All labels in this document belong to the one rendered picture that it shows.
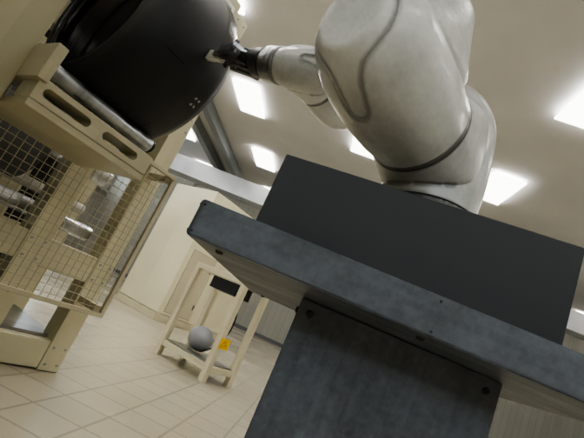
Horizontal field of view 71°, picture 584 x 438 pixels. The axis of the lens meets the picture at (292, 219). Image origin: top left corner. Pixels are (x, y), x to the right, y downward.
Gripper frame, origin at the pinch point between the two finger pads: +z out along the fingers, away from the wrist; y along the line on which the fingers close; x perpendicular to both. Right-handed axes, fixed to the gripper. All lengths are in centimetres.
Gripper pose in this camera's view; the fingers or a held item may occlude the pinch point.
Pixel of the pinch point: (216, 56)
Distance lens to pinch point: 126.2
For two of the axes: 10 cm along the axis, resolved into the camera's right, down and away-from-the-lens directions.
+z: -7.4, -3.3, 5.9
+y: -4.5, -4.2, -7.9
